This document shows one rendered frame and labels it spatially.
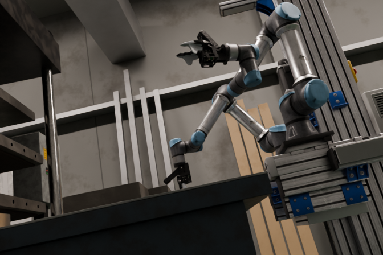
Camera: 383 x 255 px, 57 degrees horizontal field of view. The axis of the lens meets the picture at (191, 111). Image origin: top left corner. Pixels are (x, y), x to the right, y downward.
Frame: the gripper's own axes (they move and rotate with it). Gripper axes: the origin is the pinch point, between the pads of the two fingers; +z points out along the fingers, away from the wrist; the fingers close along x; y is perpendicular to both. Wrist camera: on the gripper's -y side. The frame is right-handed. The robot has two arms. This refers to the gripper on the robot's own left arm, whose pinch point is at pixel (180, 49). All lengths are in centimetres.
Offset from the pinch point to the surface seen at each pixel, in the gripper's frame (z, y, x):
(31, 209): 63, 37, 67
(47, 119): 54, -13, 75
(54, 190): 52, 25, 80
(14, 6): 64, -47, 25
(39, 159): 59, 10, 74
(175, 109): -88, -109, 242
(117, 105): -21, -123, 248
